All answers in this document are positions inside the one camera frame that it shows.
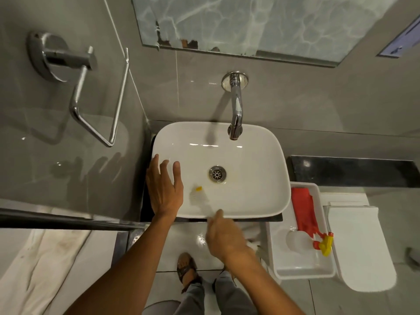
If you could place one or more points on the person's left hand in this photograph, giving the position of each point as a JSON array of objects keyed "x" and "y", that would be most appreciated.
[{"x": 164, "y": 193}]

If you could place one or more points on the person's right hand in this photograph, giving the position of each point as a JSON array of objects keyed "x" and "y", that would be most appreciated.
[{"x": 226, "y": 239}]

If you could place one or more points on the person's right thumb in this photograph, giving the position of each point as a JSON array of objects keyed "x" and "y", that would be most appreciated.
[{"x": 218, "y": 217}]

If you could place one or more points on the person's left thumb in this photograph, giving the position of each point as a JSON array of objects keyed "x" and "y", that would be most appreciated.
[{"x": 178, "y": 175}]

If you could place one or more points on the person's left middle finger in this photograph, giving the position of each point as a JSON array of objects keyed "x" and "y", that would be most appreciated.
[{"x": 153, "y": 163}]

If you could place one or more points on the white brush with yellow tip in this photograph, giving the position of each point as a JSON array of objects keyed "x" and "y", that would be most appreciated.
[{"x": 201, "y": 201}]

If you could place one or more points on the person's right forearm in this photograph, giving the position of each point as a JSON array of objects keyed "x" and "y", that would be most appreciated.
[{"x": 262, "y": 285}]

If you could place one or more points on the person's left forearm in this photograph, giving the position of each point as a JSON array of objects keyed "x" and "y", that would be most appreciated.
[{"x": 131, "y": 275}]

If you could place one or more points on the chrome sink drain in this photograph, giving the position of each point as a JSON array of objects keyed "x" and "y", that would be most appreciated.
[{"x": 217, "y": 174}]

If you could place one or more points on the white ceramic sink basin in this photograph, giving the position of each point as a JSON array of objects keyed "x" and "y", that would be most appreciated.
[{"x": 249, "y": 180}]

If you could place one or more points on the brown sandal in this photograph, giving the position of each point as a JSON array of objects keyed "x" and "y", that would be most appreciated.
[{"x": 186, "y": 267}]

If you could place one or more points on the grey jeans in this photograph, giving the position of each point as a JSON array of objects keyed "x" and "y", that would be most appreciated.
[{"x": 229, "y": 298}]

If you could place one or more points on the white spray bottle yellow trigger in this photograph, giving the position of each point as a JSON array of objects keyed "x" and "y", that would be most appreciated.
[{"x": 298, "y": 241}]

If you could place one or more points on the red cloth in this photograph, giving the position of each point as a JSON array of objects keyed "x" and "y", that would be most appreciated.
[{"x": 305, "y": 209}]

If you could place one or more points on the white plastic tray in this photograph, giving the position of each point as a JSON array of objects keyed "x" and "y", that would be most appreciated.
[{"x": 295, "y": 265}]

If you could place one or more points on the black stone counter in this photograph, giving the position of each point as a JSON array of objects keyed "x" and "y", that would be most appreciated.
[{"x": 354, "y": 170}]

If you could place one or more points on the white toilet lid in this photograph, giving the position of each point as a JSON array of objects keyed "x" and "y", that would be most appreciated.
[{"x": 361, "y": 249}]

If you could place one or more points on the chrome wall faucet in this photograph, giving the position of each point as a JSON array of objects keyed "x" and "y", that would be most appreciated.
[{"x": 237, "y": 104}]

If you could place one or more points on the metal glass door rail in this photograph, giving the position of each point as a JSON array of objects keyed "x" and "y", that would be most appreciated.
[{"x": 65, "y": 219}]

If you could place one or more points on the wall mirror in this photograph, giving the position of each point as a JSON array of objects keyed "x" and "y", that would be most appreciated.
[{"x": 262, "y": 26}]

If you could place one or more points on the window frame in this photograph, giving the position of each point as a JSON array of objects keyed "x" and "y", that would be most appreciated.
[{"x": 403, "y": 42}]

